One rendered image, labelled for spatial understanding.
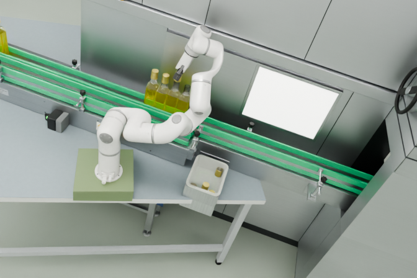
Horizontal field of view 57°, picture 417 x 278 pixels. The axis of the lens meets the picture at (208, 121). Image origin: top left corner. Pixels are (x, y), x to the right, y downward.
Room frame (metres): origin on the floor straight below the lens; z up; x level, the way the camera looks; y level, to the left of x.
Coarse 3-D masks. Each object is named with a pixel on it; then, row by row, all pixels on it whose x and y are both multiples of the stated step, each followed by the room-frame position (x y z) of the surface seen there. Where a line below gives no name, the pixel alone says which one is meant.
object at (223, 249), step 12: (240, 216) 1.33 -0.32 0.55; (228, 240) 1.33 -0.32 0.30; (0, 252) 0.92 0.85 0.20; (12, 252) 0.94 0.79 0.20; (24, 252) 0.96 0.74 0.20; (36, 252) 0.98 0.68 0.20; (48, 252) 1.00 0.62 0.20; (60, 252) 1.02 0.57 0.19; (72, 252) 1.04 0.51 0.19; (84, 252) 1.06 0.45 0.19; (96, 252) 1.08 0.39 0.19; (108, 252) 1.11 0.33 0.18; (120, 252) 1.13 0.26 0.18; (132, 252) 1.15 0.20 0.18; (144, 252) 1.17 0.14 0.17; (156, 252) 1.20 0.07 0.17; (168, 252) 1.22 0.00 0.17; (180, 252) 1.25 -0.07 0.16
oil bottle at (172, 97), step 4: (172, 88) 1.55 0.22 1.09; (168, 92) 1.53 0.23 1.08; (172, 92) 1.52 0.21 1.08; (176, 92) 1.53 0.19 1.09; (180, 92) 1.55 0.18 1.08; (168, 96) 1.52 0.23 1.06; (172, 96) 1.52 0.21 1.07; (176, 96) 1.52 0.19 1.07; (168, 100) 1.52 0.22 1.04; (172, 100) 1.52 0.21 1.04; (176, 100) 1.52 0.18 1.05; (168, 104) 1.52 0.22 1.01; (172, 104) 1.52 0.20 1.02; (176, 104) 1.52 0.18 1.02; (168, 108) 1.52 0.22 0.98; (172, 108) 1.52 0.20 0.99; (172, 112) 1.52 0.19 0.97
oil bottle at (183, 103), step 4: (180, 96) 1.51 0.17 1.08; (184, 96) 1.52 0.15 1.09; (188, 96) 1.52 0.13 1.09; (180, 100) 1.51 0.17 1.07; (184, 100) 1.51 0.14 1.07; (188, 100) 1.51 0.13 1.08; (180, 104) 1.51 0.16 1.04; (184, 104) 1.51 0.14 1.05; (188, 104) 1.52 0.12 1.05; (176, 108) 1.51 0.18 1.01; (180, 108) 1.51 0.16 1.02; (184, 108) 1.51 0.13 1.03; (188, 108) 1.55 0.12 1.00; (184, 112) 1.51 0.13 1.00
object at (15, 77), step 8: (8, 72) 1.47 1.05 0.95; (16, 72) 1.46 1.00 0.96; (8, 80) 1.47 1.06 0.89; (16, 80) 1.47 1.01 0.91; (24, 80) 1.46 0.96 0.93; (32, 80) 1.46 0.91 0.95; (40, 80) 1.46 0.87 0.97; (32, 88) 1.46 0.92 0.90; (40, 88) 1.46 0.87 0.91; (48, 88) 1.45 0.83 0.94; (56, 88) 1.45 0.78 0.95; (64, 88) 1.45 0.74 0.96; (56, 96) 1.45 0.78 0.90; (64, 96) 1.45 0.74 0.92; (72, 96) 1.44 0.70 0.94; (80, 96) 1.44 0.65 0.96; (80, 104) 1.44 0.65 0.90; (88, 104) 1.44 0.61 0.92; (96, 104) 1.43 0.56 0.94; (104, 104) 1.43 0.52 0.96; (96, 112) 1.43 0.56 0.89; (104, 112) 1.43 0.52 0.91; (152, 120) 1.41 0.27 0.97; (184, 144) 1.40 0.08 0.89
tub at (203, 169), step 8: (200, 160) 1.40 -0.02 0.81; (208, 160) 1.40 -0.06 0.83; (216, 160) 1.40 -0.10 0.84; (192, 168) 1.30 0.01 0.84; (200, 168) 1.38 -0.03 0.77; (208, 168) 1.39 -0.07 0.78; (216, 168) 1.39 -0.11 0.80; (224, 168) 1.38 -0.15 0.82; (192, 176) 1.30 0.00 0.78; (200, 176) 1.33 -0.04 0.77; (208, 176) 1.34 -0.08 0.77; (216, 176) 1.36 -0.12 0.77; (224, 176) 1.31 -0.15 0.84; (200, 184) 1.28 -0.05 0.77; (216, 184) 1.31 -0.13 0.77; (208, 192) 1.18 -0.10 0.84; (216, 192) 1.25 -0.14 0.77
